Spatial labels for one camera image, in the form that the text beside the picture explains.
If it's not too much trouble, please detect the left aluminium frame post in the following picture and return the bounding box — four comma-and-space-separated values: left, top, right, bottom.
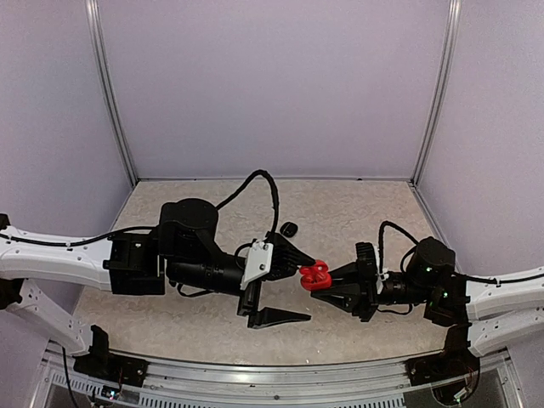
84, 0, 139, 188

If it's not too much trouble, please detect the black earbud charging case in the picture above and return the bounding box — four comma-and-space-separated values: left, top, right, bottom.
280, 221, 298, 239

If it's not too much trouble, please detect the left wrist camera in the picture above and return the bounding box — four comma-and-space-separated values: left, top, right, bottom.
241, 233, 301, 290

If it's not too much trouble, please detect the front aluminium rail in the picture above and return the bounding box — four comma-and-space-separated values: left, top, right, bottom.
40, 339, 518, 408

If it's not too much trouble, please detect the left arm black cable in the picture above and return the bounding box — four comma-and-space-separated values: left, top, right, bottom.
0, 169, 281, 298

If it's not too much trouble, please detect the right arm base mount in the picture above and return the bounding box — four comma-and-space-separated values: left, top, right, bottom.
405, 325, 480, 386

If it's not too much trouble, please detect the red earbud charging case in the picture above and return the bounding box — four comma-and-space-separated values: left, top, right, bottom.
299, 260, 332, 292

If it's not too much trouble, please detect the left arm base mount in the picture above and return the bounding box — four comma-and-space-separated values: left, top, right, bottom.
73, 325, 149, 388

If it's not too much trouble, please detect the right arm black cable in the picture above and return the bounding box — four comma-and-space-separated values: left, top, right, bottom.
377, 220, 544, 315

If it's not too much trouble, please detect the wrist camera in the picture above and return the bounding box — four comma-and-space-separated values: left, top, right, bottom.
241, 233, 301, 290
355, 241, 388, 283

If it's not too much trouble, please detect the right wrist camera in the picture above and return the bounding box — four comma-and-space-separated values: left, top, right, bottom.
355, 241, 388, 283

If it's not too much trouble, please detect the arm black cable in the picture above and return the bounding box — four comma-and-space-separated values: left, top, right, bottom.
0, 169, 281, 298
377, 220, 544, 315

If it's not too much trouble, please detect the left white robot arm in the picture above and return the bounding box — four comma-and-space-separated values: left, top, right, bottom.
1, 198, 315, 378

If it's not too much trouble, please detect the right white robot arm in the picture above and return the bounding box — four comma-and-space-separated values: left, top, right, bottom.
301, 236, 543, 377

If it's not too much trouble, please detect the aluminium frame post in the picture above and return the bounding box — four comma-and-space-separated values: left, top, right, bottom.
411, 0, 462, 190
84, 0, 139, 188

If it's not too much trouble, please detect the right aluminium frame post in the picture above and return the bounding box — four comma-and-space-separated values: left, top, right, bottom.
411, 0, 462, 190

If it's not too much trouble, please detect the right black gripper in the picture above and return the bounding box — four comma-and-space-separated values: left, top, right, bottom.
311, 260, 433, 324

